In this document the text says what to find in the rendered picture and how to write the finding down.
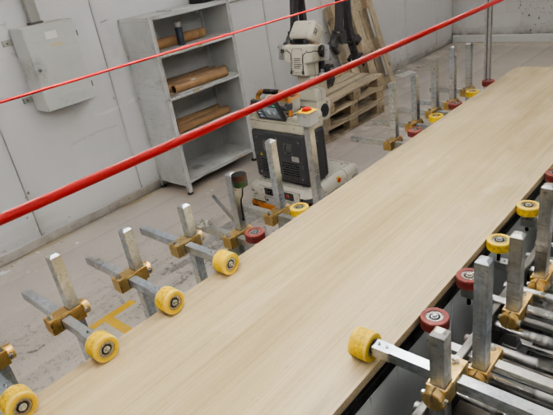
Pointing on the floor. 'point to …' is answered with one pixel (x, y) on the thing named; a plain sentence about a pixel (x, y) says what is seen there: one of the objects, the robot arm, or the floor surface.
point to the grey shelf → (160, 106)
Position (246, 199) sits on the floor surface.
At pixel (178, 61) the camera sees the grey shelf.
